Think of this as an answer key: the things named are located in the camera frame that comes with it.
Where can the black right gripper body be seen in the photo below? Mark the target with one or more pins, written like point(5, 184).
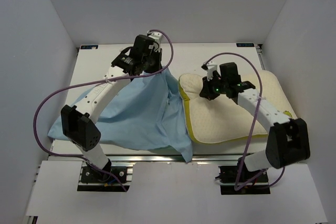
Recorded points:
point(214, 87)

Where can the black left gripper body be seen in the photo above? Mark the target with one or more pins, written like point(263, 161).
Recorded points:
point(152, 62)

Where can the cream quilted pillow yellow edge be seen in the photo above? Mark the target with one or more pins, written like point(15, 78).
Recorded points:
point(219, 120)

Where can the light blue pillowcase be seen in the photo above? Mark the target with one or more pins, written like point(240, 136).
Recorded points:
point(146, 115)

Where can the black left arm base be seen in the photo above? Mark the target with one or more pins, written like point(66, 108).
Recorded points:
point(91, 180)

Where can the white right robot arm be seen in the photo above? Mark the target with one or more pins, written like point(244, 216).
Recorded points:
point(288, 140)

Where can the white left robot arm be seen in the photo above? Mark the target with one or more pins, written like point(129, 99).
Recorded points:
point(79, 121)

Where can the blue sticker right corner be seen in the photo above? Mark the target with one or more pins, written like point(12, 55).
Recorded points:
point(241, 44)

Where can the blue sticker corner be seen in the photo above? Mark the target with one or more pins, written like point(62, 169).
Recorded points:
point(241, 44)
point(89, 47)

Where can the blue sticker left corner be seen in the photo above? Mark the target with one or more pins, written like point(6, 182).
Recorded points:
point(89, 47)

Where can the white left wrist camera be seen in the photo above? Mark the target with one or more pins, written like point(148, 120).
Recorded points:
point(157, 36)

